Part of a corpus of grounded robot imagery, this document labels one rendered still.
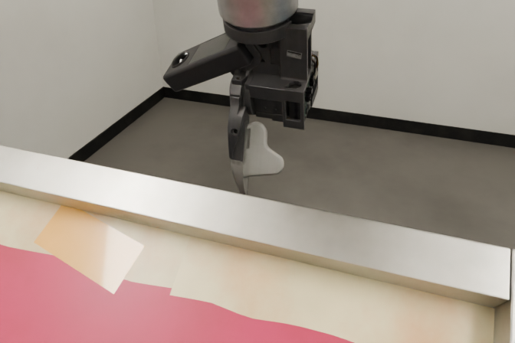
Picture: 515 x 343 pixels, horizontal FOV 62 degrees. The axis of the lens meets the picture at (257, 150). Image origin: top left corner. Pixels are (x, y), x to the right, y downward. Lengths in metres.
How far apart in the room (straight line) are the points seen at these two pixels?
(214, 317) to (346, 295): 0.11
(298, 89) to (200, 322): 0.23
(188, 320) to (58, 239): 0.16
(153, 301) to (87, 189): 0.12
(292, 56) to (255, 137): 0.10
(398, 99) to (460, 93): 0.47
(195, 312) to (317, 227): 0.13
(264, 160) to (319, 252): 0.16
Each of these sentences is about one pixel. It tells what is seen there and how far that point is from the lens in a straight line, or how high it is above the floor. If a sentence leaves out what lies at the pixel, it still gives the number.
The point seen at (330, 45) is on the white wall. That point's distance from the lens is 3.71.
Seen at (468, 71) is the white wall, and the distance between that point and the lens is 3.74.
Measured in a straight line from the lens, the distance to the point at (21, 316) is 0.46.
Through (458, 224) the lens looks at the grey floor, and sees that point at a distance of 2.99.
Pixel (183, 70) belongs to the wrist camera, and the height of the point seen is 1.62.
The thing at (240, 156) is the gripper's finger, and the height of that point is 1.53.
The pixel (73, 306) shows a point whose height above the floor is 1.46.
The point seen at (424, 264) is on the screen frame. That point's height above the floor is 1.54.
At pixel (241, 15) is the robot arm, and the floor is 1.69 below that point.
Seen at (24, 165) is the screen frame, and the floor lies 1.55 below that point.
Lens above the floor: 1.78
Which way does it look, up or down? 31 degrees down
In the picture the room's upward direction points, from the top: straight up
